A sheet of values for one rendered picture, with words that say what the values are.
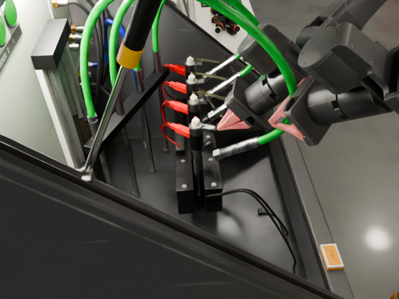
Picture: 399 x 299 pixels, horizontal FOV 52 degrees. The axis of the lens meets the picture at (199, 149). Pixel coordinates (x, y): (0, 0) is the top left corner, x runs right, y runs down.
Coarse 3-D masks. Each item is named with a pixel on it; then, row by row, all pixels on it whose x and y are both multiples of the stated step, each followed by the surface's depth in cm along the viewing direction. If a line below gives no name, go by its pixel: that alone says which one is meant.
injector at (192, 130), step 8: (192, 128) 81; (200, 128) 81; (192, 136) 82; (200, 136) 83; (192, 144) 84; (200, 144) 84; (208, 144) 85; (192, 152) 86; (200, 152) 86; (192, 160) 88; (200, 160) 88; (200, 168) 89; (200, 176) 91; (200, 184) 93; (200, 192) 94
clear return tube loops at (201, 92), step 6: (198, 60) 102; (204, 60) 102; (210, 60) 102; (192, 72) 96; (198, 72) 97; (234, 72) 105; (222, 78) 98; (198, 90) 109; (204, 90) 108; (216, 96) 92; (210, 102) 105
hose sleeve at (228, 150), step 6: (252, 138) 69; (234, 144) 72; (240, 144) 71; (246, 144) 70; (252, 144) 69; (258, 144) 69; (222, 150) 73; (228, 150) 72; (234, 150) 71; (240, 150) 71; (246, 150) 71; (222, 156) 73; (228, 156) 73
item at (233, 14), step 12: (108, 0) 60; (204, 0) 55; (216, 0) 55; (96, 12) 62; (228, 12) 55; (240, 24) 56; (252, 24) 56; (84, 36) 66; (252, 36) 56; (264, 36) 56; (84, 48) 67; (264, 48) 57; (276, 48) 57; (84, 60) 69; (276, 60) 58; (84, 72) 71; (288, 72) 58; (84, 84) 73; (288, 84) 60; (84, 96) 75; (288, 120) 64; (276, 132) 66
